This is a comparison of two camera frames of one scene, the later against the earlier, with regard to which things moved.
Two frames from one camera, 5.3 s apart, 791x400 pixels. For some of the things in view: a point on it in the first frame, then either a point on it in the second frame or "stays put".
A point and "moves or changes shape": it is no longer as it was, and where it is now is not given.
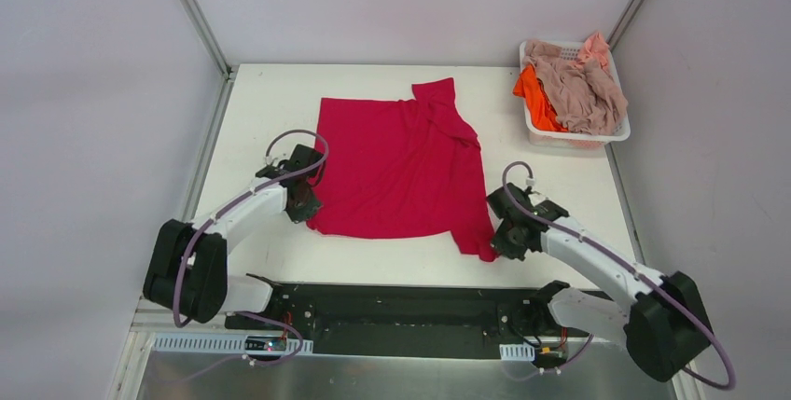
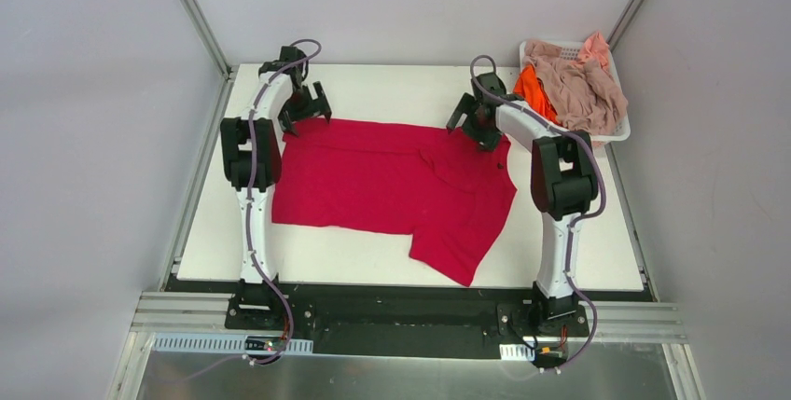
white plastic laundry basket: x=569 y=50 stays put
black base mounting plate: x=407 y=320 stays put
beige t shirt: x=586 y=94 stays put
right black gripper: x=506 y=243 to x=471 y=121
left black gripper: x=305 y=202 to x=306 y=105
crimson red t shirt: x=396 y=169 moves or changes shape
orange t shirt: x=541 y=109 stays put
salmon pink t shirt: x=594 y=47 stays put
